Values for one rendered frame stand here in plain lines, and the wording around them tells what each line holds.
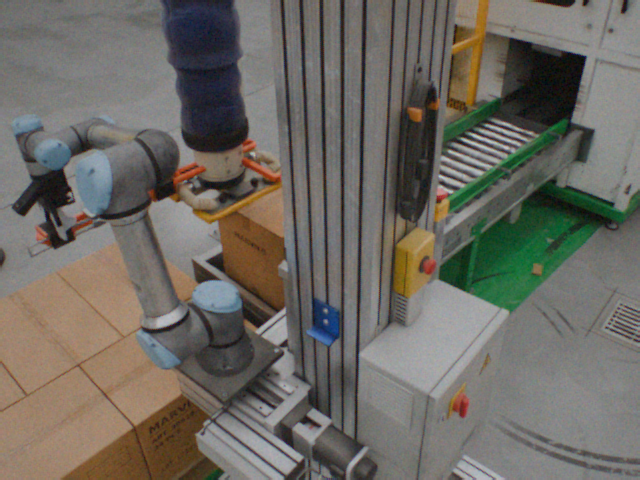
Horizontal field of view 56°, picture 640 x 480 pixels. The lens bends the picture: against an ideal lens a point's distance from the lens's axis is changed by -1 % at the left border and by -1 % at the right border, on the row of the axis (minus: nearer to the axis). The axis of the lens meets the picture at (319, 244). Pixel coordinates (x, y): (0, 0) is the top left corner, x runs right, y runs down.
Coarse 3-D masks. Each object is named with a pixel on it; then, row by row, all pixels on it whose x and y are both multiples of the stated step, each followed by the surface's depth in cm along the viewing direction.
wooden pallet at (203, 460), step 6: (204, 456) 241; (198, 462) 240; (204, 462) 251; (210, 462) 251; (186, 468) 236; (192, 468) 249; (198, 468) 249; (204, 468) 249; (210, 468) 249; (216, 468) 251; (180, 474) 234; (186, 474) 247; (192, 474) 247; (198, 474) 247; (204, 474) 247; (210, 474) 249
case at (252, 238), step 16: (272, 192) 245; (256, 208) 236; (272, 208) 235; (224, 224) 246; (240, 224) 237; (256, 224) 228; (272, 224) 227; (224, 240) 253; (240, 240) 243; (256, 240) 234; (272, 240) 225; (224, 256) 259; (240, 256) 249; (256, 256) 239; (272, 256) 231; (240, 272) 255; (256, 272) 245; (272, 272) 236; (256, 288) 252; (272, 288) 242; (272, 304) 248
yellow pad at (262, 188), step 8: (256, 184) 213; (264, 184) 215; (272, 184) 216; (280, 184) 217; (248, 192) 211; (256, 192) 212; (264, 192) 212; (216, 200) 208; (224, 200) 205; (232, 200) 207; (240, 200) 208; (248, 200) 208; (216, 208) 204; (224, 208) 204; (232, 208) 205; (240, 208) 207; (200, 216) 202; (208, 216) 201; (216, 216) 201; (224, 216) 203
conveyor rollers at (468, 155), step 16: (480, 128) 375; (496, 128) 375; (512, 128) 376; (448, 144) 361; (464, 144) 363; (480, 144) 357; (496, 144) 358; (512, 144) 360; (448, 160) 344; (464, 160) 346; (480, 160) 349; (496, 160) 342; (528, 160) 347; (448, 176) 336; (464, 176) 329; (448, 192) 317; (480, 192) 315; (464, 208) 304
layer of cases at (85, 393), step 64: (0, 320) 247; (64, 320) 246; (128, 320) 245; (0, 384) 220; (64, 384) 219; (128, 384) 219; (0, 448) 198; (64, 448) 198; (128, 448) 206; (192, 448) 233
